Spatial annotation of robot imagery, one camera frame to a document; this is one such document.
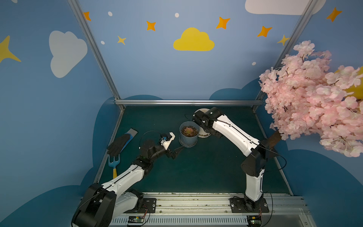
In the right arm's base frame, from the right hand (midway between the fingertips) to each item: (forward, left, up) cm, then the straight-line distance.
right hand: (226, 125), depth 80 cm
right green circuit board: (-42, -14, -25) cm, 51 cm away
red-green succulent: (+5, +21, -15) cm, 26 cm away
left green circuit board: (-46, +47, -24) cm, 70 cm away
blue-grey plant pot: (-1, +22, -19) cm, 29 cm away
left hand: (-8, +28, -4) cm, 29 cm away
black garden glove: (-8, +71, -20) cm, 74 cm away
